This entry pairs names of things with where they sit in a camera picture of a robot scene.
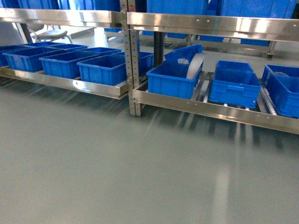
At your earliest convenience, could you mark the blue bin behind left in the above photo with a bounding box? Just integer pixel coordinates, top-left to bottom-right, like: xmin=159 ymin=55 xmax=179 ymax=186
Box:
xmin=215 ymin=60 xmax=253 ymax=72

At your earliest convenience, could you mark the blue bin far left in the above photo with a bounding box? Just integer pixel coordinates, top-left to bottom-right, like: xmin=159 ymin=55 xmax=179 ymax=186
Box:
xmin=146 ymin=62 xmax=202 ymax=99

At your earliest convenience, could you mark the left steel shelf rack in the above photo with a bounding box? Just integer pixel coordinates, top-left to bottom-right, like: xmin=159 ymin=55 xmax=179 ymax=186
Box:
xmin=0 ymin=0 xmax=131 ymax=101

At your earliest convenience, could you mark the steel shelf rack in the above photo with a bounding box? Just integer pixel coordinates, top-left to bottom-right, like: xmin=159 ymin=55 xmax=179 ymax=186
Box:
xmin=126 ymin=0 xmax=299 ymax=135
xmin=0 ymin=0 xmax=131 ymax=101

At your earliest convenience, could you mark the curved grey sheet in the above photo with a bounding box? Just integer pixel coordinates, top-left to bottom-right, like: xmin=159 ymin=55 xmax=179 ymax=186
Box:
xmin=186 ymin=53 xmax=206 ymax=79

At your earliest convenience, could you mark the blue bin behind middle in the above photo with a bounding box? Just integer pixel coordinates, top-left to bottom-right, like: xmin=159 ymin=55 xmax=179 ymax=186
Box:
xmin=262 ymin=64 xmax=299 ymax=84

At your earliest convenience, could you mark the blue bin front middle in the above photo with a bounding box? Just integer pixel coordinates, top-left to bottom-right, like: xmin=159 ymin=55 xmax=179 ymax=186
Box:
xmin=267 ymin=75 xmax=299 ymax=119

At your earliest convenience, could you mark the tilted blue bin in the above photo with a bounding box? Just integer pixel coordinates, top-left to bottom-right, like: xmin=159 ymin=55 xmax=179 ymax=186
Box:
xmin=164 ymin=43 xmax=203 ymax=64

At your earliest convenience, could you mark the blue bin front left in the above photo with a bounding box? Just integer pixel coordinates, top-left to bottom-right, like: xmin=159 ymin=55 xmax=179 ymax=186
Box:
xmin=209 ymin=68 xmax=261 ymax=108

